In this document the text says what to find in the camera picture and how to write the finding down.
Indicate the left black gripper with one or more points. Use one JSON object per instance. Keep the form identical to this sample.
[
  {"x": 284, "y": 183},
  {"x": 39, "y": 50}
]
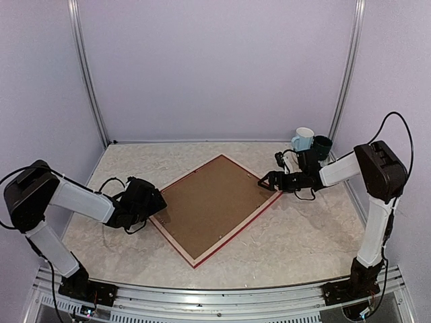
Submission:
[{"x": 154, "y": 206}]

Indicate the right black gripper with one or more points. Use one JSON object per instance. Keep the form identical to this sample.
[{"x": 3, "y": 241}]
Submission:
[{"x": 272, "y": 175}]

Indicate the wooden red picture frame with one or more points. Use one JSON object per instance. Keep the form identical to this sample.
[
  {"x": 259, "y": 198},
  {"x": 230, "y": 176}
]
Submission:
[{"x": 256, "y": 215}]

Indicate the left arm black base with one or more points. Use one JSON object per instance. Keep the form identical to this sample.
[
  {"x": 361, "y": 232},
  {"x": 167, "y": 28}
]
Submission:
[{"x": 79, "y": 286}]

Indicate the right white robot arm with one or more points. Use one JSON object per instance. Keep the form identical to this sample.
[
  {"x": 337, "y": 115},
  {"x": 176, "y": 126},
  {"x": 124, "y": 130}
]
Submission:
[{"x": 383, "y": 174}]

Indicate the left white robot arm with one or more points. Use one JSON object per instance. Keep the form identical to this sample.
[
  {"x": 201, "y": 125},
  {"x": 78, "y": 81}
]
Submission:
[{"x": 29, "y": 191}]

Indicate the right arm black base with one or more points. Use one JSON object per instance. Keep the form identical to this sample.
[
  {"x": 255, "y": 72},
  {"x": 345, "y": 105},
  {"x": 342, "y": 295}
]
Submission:
[{"x": 362, "y": 282}]

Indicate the light blue mug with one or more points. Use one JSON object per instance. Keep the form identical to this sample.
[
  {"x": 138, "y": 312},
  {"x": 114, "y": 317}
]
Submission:
[{"x": 303, "y": 139}]

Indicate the dark green mug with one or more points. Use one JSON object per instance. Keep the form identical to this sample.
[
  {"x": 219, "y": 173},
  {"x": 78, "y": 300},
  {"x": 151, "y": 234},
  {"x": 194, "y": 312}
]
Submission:
[{"x": 322, "y": 146}]

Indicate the aluminium front rail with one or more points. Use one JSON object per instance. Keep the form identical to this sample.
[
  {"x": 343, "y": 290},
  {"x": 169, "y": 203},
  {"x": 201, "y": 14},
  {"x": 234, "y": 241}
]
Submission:
[{"x": 134, "y": 303}]

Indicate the right aluminium corner post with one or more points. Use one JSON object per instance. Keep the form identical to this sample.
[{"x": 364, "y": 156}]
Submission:
[{"x": 349, "y": 67}]

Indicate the aluminium corner post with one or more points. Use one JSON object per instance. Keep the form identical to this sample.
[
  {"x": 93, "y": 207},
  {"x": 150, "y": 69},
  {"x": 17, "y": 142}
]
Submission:
[
  {"x": 78, "y": 36},
  {"x": 349, "y": 67}
]

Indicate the left aluminium corner post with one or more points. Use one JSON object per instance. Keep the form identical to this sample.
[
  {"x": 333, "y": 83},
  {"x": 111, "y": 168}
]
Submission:
[{"x": 78, "y": 36}]

